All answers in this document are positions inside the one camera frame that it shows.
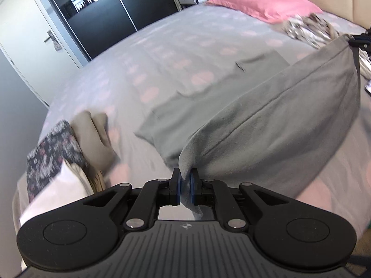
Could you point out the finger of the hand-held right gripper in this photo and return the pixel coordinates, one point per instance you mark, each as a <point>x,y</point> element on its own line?
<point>361,42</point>

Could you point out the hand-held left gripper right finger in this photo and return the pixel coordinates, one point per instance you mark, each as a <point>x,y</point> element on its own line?
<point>192,189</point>

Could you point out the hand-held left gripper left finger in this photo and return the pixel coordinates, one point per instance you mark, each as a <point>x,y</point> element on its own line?
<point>179,188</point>

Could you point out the grey shirt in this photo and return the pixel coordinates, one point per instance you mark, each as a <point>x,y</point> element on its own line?
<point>275,115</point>

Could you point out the black white patterned garment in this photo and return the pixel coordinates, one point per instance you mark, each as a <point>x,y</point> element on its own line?
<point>313,30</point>

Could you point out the beige folded cloth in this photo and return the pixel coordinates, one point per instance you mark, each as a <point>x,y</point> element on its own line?
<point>92,139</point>

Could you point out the pink pillow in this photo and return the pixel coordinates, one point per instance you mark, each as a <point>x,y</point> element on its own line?
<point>260,0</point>

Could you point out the white folded cloth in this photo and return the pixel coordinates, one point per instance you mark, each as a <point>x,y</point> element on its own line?
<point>58,191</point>

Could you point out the dark floral folded cloth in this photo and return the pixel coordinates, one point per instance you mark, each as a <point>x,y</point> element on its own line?
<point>53,153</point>

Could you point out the grey pink polka-dot bed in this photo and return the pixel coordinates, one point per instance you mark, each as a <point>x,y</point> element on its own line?
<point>174,52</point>

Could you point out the black glossy wardrobe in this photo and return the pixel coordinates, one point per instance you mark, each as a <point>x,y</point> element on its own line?
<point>110,26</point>

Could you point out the white door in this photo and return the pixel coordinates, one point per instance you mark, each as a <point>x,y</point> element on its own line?
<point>26,34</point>

